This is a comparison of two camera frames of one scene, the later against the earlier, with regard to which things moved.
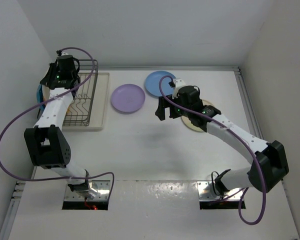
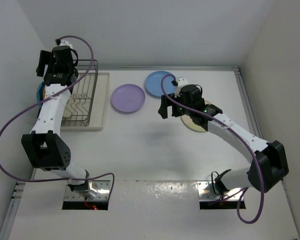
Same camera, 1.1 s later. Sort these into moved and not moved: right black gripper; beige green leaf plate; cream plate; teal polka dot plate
Moved: cream plate
Not moved: beige green leaf plate; teal polka dot plate; right black gripper
